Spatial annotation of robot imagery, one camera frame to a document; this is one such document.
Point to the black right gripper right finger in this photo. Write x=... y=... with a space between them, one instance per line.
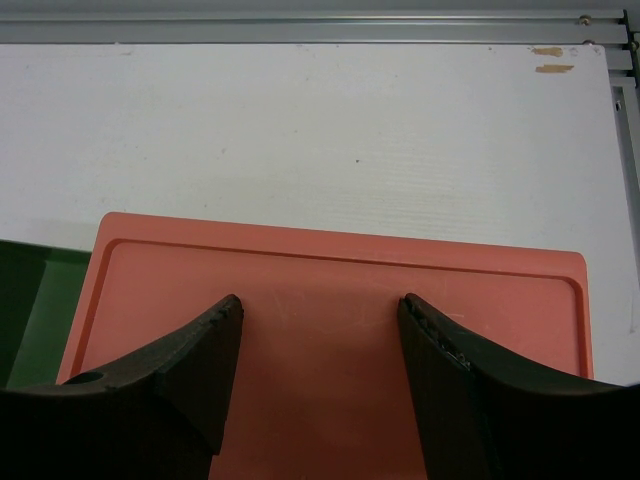
x=486 y=412

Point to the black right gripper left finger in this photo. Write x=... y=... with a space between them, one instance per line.
x=158 y=412

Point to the salmon drawer box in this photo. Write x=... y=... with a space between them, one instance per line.
x=321 y=390

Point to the green pull-out drawer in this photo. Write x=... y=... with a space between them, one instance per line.
x=40 y=289

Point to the aluminium table frame rail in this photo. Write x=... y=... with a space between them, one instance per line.
x=608 y=28

